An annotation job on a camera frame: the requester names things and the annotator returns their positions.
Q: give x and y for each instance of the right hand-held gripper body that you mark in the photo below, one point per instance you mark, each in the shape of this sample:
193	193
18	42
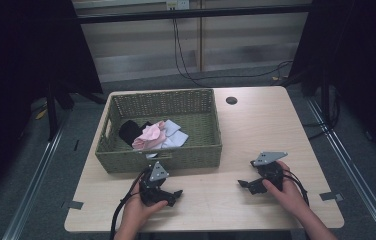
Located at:
269	158

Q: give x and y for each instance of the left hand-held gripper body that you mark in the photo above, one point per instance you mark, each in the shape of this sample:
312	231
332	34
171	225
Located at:
158	172

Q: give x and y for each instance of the green woven basket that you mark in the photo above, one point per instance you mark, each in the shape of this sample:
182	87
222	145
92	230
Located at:
162	161

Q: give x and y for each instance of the pink sock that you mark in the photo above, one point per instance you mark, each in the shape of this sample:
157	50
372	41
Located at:
150	135

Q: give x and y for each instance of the white sock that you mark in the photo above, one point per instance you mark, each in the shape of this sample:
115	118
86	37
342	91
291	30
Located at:
175	137

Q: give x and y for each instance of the black sock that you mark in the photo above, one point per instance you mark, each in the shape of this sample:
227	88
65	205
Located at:
130	131

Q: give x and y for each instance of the person's left hand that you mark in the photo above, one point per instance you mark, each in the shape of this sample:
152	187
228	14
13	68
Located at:
137	211

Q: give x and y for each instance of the person's right hand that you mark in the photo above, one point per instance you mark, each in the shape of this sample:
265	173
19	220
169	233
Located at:
289	196

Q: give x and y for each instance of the dark round table grommet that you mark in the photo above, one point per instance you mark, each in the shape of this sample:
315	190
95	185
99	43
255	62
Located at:
231	100

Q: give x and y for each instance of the grey tape piece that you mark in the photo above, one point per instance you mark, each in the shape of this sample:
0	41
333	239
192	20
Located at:
74	205
331	196

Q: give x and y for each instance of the black metal stand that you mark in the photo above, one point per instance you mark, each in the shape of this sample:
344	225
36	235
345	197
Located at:
52	113

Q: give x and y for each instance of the yellow floor scrap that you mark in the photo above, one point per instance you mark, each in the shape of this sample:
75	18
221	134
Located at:
41	114

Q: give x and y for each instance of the dark curtain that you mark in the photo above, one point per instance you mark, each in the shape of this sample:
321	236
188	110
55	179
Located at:
26	50
359	50

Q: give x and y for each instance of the metal floor rail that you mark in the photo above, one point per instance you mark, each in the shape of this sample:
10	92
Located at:
32	186
356	173

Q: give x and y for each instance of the white wall socket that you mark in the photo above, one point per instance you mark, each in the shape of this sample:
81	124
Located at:
177	4

